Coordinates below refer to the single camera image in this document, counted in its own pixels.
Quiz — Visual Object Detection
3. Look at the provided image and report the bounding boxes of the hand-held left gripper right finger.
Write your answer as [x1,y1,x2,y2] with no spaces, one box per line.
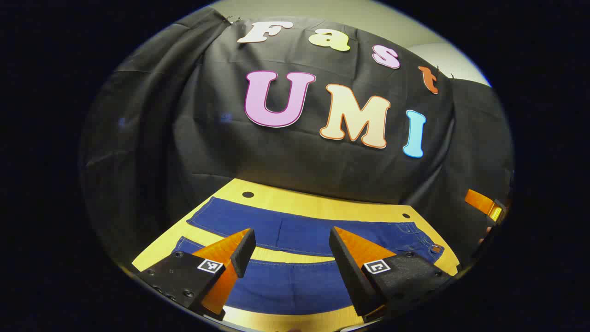
[329,226,455,323]

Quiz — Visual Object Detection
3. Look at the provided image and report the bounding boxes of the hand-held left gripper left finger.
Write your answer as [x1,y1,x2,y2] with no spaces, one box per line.
[136,227,257,322]

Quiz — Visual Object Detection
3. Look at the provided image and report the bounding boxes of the blue denim jeans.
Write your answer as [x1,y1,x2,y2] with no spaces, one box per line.
[171,197,445,316]

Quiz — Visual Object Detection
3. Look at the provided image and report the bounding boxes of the black backdrop cloth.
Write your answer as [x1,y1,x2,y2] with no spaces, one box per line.
[78,7,514,273]

